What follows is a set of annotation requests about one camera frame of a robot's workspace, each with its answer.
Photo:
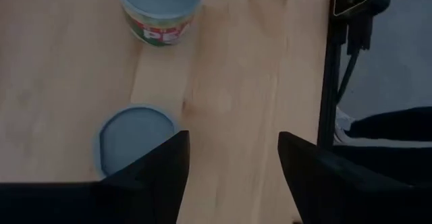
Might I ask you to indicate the person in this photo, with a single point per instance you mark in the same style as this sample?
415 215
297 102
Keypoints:
388 122

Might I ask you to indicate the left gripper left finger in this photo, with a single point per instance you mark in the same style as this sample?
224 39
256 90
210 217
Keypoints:
162 183

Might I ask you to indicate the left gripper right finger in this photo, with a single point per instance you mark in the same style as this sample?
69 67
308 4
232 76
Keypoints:
330 190

